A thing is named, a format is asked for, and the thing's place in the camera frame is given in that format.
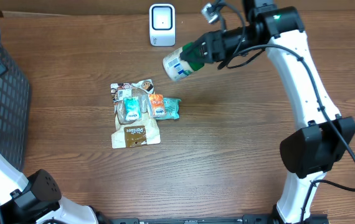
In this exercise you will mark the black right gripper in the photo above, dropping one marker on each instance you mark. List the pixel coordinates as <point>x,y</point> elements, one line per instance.
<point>215,50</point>

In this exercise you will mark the orange tissue pack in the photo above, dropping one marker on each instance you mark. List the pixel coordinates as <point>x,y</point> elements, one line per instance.
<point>156,105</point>

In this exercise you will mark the white barcode scanner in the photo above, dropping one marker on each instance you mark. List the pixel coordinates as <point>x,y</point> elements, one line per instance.
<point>162,25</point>

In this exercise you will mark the brown snack pouch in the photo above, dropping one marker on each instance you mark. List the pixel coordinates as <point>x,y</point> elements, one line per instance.
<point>143,131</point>

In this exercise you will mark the small teal tissue pack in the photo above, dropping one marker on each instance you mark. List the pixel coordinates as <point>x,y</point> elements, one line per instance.
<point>132,108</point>

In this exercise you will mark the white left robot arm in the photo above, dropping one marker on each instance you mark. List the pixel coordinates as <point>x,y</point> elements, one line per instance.
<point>35,198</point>

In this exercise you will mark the teal tissue pack wrapper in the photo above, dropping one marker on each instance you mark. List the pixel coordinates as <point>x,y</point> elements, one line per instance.
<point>171,108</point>

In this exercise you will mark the green lid jar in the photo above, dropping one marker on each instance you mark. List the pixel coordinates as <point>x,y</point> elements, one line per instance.
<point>177,68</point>

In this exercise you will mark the grey plastic basket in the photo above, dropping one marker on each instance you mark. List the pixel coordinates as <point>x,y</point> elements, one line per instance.
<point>15,99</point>

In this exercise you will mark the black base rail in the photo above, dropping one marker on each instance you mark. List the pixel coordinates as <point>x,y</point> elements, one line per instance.
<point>245,219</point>

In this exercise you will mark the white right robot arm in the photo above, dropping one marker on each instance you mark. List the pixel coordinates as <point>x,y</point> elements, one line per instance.
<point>322,135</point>

